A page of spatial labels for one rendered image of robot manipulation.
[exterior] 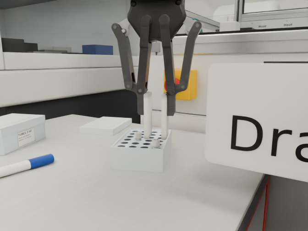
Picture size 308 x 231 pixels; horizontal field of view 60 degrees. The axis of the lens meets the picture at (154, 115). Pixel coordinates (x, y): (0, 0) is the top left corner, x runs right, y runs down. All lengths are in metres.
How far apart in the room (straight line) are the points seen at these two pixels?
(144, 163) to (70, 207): 0.13
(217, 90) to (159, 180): 0.17
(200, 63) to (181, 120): 0.15
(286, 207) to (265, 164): 0.40
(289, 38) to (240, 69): 0.34
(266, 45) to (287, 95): 0.35
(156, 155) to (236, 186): 0.12
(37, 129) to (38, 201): 0.28
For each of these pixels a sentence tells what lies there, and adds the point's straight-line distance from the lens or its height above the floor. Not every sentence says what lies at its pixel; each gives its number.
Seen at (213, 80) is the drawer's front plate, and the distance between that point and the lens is 0.29.
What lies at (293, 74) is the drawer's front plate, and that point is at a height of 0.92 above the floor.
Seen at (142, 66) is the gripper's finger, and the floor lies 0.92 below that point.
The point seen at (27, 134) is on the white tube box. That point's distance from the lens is 0.61.
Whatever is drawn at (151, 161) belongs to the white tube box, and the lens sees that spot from 0.42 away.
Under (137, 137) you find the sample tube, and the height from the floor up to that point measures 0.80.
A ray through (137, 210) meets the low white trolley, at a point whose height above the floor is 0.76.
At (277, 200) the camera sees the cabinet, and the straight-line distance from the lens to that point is 0.69.
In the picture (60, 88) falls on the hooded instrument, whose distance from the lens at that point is 0.98.
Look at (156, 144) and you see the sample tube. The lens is 0.42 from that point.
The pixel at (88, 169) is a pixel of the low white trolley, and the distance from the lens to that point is 0.45.
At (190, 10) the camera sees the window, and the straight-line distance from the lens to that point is 0.70.
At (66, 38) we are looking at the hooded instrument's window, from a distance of 1.03.
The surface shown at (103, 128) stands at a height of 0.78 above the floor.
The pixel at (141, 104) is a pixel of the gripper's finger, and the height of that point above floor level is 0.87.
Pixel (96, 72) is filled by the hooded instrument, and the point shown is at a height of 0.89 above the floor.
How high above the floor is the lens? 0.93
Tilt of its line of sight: 12 degrees down
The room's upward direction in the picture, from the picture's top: straight up
